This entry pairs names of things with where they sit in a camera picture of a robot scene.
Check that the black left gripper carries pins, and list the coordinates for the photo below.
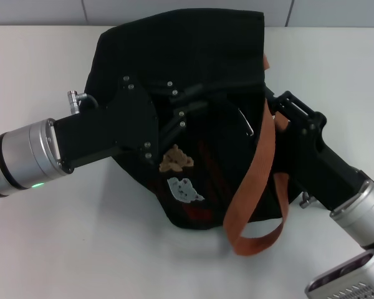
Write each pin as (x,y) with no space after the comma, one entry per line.
(112,134)

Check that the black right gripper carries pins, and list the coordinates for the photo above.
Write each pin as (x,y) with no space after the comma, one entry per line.
(314,162)

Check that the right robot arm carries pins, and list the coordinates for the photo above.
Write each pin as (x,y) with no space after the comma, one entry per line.
(361,215)

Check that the silver pocket zipper pull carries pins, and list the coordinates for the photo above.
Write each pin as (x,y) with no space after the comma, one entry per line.
(249,127)

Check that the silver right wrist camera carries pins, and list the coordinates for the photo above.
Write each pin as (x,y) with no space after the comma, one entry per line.
(355,280)

